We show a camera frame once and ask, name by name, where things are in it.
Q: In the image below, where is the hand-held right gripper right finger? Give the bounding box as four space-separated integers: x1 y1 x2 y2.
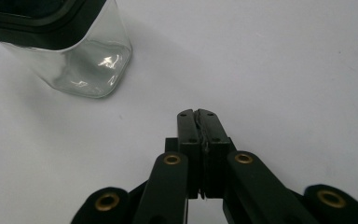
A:
198 108 238 200

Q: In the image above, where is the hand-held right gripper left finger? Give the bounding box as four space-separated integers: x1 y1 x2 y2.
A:
164 108 205 200

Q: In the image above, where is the clear jar with black lid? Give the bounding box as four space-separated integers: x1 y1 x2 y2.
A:
0 0 133 100

